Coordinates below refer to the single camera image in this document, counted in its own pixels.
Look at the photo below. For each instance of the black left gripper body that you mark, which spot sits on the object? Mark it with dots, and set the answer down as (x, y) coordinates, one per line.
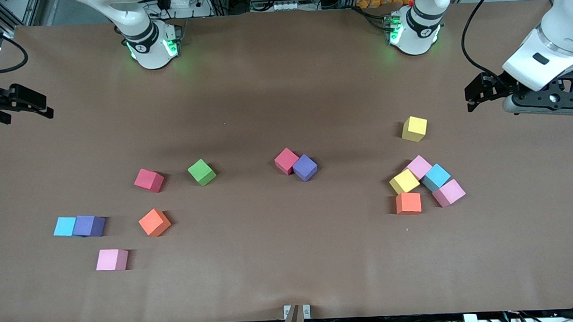
(498, 85)

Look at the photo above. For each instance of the yellow foam cube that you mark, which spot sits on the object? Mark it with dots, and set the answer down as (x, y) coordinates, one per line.
(404, 180)
(414, 128)

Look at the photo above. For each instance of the orange foam cube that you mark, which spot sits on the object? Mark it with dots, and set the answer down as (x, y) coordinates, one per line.
(152, 221)
(408, 202)

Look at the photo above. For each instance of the red foam cube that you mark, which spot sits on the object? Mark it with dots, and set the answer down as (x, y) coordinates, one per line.
(286, 160)
(148, 179)

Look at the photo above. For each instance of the purple foam cube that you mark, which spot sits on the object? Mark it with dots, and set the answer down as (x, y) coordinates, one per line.
(86, 225)
(304, 166)

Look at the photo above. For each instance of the green foam cube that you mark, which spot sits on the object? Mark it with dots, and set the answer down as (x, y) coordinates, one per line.
(201, 170)

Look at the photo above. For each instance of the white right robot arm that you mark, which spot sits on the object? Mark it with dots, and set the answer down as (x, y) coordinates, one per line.
(151, 50)

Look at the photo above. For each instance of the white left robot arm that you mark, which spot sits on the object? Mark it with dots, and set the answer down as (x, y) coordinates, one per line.
(414, 34)

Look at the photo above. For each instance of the blue foam cube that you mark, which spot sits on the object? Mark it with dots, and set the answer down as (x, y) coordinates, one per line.
(65, 226)
(436, 175)

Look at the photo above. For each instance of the pink foam cube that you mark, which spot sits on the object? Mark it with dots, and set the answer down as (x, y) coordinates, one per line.
(109, 259)
(448, 191)
(419, 166)

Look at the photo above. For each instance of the white power strip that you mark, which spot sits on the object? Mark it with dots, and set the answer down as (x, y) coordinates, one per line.
(193, 11)

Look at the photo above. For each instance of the white terminal strip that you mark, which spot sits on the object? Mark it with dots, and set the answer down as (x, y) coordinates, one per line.
(289, 6)

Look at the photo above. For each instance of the brown table cover sheet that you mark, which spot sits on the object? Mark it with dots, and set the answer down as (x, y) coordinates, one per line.
(290, 253)

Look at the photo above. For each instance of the aluminium frame profile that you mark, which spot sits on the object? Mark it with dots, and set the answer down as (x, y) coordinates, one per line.
(35, 10)

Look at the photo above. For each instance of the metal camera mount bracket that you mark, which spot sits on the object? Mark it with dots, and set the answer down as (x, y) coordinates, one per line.
(297, 320)

